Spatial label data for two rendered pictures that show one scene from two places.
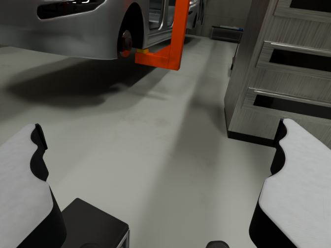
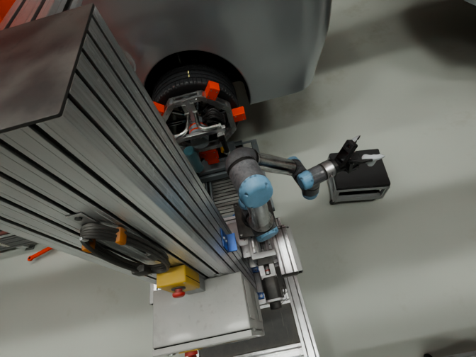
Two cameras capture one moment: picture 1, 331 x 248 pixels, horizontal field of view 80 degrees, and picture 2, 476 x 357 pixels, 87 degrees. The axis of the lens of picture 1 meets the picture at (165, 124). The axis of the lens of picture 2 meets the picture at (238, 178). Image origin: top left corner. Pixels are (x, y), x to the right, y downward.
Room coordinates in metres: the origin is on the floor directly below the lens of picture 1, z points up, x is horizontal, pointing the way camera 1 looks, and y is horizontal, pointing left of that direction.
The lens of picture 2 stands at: (-0.52, -0.50, 2.17)
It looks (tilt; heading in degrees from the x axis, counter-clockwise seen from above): 57 degrees down; 86
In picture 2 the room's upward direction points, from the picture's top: 19 degrees counter-clockwise
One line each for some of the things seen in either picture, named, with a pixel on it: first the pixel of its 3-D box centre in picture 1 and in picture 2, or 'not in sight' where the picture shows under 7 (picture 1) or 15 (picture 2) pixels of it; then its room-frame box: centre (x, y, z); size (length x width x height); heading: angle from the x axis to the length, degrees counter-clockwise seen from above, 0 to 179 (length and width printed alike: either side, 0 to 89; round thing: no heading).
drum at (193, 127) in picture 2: not in sight; (198, 132); (-0.59, 0.85, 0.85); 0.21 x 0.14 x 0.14; 79
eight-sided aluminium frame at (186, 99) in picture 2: not in sight; (197, 125); (-0.58, 0.92, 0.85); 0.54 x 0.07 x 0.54; 169
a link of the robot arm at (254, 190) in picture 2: not in sight; (257, 207); (-0.45, -0.04, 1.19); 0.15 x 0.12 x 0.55; 94
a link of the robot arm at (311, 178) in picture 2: not in sight; (311, 178); (-0.19, -0.02, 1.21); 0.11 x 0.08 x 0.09; 4
